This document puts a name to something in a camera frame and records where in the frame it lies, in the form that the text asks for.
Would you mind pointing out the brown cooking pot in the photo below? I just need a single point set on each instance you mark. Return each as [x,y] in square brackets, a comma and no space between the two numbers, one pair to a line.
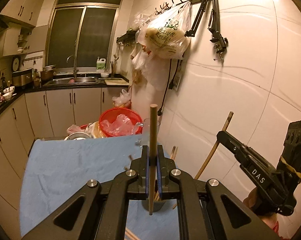
[47,72]

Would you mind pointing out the lower kitchen cabinets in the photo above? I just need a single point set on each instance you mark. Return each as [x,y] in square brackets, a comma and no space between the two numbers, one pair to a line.
[31,116]

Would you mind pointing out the white plastic shopping bag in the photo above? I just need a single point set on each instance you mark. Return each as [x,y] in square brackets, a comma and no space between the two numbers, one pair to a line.
[165,35]

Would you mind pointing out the wooden chopstick three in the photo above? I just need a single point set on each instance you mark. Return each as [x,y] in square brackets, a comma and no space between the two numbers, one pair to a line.
[198,154]

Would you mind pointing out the blue table cloth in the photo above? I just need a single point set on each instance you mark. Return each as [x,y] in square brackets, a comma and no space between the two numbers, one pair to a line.
[56,169]

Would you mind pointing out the green detergent bottle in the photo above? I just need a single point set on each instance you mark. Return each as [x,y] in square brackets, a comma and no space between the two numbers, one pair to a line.
[100,64]

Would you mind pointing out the kitchen cabinets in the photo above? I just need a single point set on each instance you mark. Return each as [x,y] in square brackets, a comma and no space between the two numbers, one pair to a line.
[31,116]
[21,17]

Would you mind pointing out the black chopstick holder cup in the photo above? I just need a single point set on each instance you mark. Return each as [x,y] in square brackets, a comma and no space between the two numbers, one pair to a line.
[157,205]

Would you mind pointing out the person right hand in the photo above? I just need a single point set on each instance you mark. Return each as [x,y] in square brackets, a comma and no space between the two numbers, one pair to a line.
[250,200]

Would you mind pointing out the wooden chopstick two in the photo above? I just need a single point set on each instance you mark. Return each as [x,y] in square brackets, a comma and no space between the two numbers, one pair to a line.
[153,153]

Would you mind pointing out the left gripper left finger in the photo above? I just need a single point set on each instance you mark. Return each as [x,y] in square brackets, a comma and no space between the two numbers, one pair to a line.
[97,210]

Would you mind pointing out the clear glass pitcher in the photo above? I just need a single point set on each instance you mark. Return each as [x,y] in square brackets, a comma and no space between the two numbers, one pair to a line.
[145,132]

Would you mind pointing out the chrome sink faucet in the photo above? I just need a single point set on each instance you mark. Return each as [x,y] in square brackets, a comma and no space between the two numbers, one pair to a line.
[75,70]

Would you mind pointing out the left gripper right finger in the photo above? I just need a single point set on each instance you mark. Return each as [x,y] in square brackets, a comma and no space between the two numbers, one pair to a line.
[205,210]

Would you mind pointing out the white bowl on counter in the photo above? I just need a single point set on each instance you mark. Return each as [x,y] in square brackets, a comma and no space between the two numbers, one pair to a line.
[9,90]

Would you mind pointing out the upper kitchen cabinets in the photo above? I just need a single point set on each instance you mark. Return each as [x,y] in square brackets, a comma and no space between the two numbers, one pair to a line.
[21,17]

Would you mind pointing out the red plastic basket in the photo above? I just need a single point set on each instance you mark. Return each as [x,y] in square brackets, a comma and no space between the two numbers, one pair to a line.
[117,122]

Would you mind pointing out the kitchen window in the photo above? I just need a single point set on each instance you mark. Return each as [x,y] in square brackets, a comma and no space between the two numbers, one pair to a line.
[83,28]

